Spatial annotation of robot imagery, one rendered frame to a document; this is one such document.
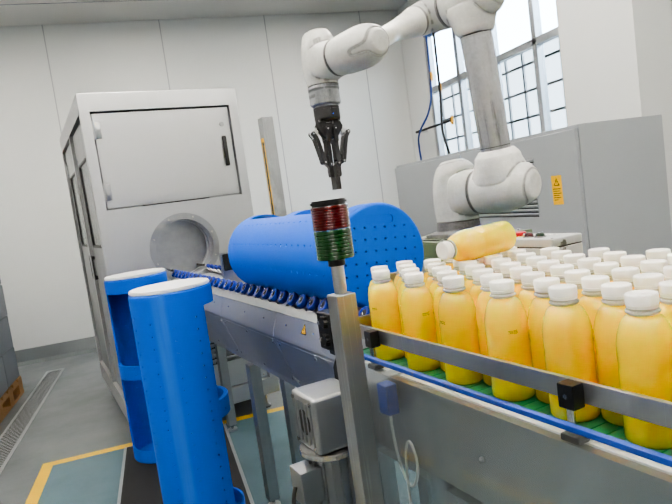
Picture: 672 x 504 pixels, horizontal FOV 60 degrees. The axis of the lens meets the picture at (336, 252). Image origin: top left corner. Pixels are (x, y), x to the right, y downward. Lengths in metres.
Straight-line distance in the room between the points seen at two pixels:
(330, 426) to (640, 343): 0.67
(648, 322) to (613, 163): 2.35
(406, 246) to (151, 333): 0.93
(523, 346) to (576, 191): 2.10
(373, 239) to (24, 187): 5.56
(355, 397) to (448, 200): 1.20
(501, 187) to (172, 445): 1.39
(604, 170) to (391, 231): 1.71
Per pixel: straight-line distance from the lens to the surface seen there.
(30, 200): 6.79
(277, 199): 2.95
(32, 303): 6.84
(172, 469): 2.20
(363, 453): 1.06
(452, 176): 2.10
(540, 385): 0.90
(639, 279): 0.93
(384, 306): 1.25
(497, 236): 1.31
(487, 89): 2.00
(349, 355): 1.00
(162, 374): 2.08
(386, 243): 1.56
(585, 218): 3.02
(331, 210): 0.95
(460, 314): 1.06
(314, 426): 1.25
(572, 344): 0.89
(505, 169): 1.97
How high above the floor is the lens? 1.26
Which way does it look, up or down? 5 degrees down
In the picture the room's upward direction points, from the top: 8 degrees counter-clockwise
